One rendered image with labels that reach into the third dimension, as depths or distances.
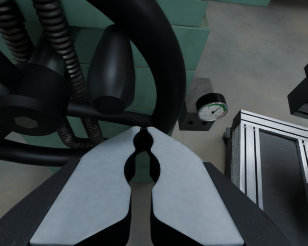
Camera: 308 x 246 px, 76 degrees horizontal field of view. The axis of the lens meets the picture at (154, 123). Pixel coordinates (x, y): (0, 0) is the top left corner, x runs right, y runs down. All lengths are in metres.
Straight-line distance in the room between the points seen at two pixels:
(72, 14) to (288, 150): 1.05
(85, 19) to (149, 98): 0.26
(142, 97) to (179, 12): 0.20
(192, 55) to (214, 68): 1.27
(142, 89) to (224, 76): 1.23
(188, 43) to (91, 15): 0.19
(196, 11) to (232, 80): 1.30
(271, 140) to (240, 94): 0.54
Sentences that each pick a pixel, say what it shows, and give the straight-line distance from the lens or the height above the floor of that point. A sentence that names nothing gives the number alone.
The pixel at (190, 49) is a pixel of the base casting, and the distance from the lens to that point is 0.38.
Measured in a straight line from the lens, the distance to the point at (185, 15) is 0.35.
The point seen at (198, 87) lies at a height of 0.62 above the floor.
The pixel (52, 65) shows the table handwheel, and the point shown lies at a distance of 0.23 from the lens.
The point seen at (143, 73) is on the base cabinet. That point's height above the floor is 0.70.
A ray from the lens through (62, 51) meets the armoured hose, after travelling 0.25.
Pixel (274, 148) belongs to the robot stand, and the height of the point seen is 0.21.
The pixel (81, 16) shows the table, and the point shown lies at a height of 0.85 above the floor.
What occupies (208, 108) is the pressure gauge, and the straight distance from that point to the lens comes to 0.41.
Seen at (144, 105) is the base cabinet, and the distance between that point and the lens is 0.48.
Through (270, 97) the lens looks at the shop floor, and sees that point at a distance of 1.66.
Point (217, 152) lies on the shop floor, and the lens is 1.19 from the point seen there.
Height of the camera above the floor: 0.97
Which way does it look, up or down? 55 degrees down
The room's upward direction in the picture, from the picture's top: 12 degrees clockwise
